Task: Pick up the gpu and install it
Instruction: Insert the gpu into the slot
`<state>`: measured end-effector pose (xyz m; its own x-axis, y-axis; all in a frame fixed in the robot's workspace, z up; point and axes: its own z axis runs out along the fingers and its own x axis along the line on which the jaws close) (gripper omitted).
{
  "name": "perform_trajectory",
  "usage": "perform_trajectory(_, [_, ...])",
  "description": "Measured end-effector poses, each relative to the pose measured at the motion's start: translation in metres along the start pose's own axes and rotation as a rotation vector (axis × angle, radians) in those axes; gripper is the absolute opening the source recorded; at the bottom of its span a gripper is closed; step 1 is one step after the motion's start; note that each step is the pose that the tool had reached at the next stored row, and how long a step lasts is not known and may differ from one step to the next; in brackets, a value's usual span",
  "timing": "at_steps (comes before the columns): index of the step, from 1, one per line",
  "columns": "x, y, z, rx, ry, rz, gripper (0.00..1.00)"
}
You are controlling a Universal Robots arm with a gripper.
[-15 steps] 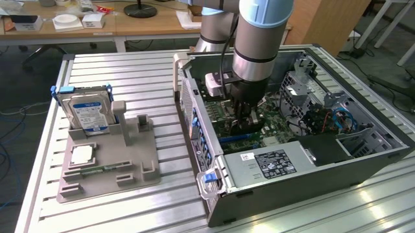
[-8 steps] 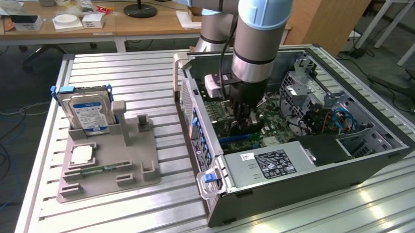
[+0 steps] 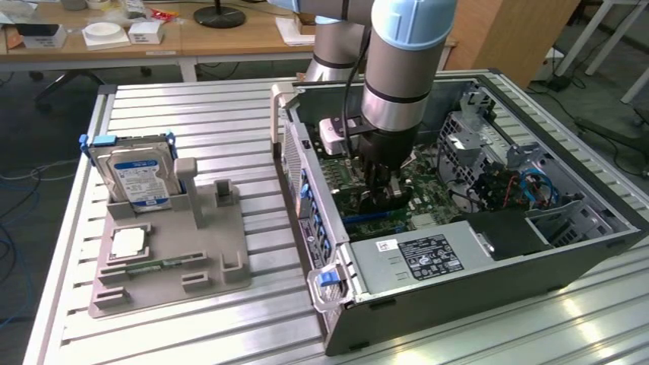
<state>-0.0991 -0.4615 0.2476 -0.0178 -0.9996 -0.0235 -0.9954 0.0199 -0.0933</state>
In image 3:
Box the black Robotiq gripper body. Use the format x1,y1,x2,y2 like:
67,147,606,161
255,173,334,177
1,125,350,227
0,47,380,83
357,127,420,174

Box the green graphics card black cooler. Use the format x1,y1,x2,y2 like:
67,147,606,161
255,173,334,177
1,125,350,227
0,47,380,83
331,182,412,220

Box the blue expansion slot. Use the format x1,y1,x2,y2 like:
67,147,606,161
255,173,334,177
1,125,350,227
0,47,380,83
341,211,395,226

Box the green motherboard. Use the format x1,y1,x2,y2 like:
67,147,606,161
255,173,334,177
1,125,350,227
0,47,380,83
306,129,470,243

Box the silver finned chipset heatsink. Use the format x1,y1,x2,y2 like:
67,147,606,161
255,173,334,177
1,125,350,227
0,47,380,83
408,213,440,230

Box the perforated metal disk bay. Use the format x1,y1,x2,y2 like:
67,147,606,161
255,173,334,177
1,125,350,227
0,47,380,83
434,89,515,183

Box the grey power supply black label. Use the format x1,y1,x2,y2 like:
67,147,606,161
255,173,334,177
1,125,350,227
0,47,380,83
349,222,495,296

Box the blue case latch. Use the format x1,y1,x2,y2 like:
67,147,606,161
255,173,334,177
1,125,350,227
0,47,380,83
311,267,339,287

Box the black plastic shroud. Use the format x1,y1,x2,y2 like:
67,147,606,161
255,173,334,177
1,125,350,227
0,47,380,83
464,208,554,262

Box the white papers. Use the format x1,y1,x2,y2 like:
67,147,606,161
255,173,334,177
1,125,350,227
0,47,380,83
274,15,315,47

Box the black power brick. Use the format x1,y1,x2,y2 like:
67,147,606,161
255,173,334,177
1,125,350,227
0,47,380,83
544,75,574,92

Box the white box red button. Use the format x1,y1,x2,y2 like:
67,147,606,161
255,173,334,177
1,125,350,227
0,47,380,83
539,49,564,83

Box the dark grey open PC case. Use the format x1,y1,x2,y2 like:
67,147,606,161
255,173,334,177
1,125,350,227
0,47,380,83
270,71,649,357

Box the grey metal disk bay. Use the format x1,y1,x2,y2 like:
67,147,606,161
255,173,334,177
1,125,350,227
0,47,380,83
523,197,616,250

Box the wooden cabinet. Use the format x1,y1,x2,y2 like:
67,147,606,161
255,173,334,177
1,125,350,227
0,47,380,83
444,0,582,90

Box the grey parts rack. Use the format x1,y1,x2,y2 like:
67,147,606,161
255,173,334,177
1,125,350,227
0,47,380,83
87,157,254,319

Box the black chair base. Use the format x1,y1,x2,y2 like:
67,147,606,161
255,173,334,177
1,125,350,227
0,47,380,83
574,106,649,151
29,68,110,113

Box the hard disk blue label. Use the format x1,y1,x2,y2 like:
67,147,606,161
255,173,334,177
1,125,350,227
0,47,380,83
95,146,183,214

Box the round black lamp base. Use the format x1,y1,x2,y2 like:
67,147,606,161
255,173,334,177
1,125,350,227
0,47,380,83
191,0,247,30

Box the green RAM stick bare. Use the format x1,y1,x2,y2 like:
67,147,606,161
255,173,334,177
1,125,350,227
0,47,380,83
123,256,187,273

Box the silver CPU chip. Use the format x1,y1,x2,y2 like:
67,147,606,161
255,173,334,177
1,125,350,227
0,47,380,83
107,229,149,260

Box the red packet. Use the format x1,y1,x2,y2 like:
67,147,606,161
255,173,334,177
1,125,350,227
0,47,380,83
150,9,182,24

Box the white labelled box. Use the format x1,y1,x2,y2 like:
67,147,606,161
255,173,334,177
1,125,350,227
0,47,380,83
125,21,166,45

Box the grey plastic bag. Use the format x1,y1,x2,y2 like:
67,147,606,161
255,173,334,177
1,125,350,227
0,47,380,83
121,0,150,20

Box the white block round dish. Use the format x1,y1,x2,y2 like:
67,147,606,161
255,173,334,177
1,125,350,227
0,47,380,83
79,21,131,52

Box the wooden desk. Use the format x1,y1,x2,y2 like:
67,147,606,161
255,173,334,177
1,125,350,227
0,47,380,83
0,0,456,73

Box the white box black top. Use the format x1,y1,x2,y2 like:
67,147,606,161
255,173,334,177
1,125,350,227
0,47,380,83
14,22,70,49

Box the orange box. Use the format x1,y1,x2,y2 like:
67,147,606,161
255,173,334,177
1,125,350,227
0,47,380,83
0,28,23,54

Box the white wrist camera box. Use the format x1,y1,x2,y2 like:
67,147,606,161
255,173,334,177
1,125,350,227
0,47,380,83
317,116,363,156

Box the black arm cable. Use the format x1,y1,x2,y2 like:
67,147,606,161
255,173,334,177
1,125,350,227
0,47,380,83
339,26,375,159

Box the red wire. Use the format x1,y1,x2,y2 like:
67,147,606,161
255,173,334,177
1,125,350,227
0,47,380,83
498,173,520,210

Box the blue data wire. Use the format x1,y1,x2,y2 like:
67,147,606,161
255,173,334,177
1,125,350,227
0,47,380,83
519,167,562,210

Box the white frame table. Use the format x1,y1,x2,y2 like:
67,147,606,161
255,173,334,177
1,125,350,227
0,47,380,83
554,0,649,103

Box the blue disk carrier frame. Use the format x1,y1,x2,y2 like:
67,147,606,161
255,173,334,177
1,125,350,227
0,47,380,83
78,129,178,168

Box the blue floor cable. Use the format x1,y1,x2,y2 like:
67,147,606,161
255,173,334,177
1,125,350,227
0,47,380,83
0,178,43,328

